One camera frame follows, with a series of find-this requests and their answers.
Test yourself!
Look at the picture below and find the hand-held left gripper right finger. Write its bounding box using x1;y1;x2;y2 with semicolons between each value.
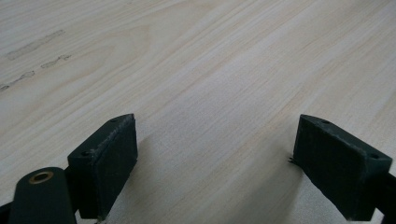
289;113;394;222

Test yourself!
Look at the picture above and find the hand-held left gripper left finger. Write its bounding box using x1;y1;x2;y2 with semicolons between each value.
66;113;139;222

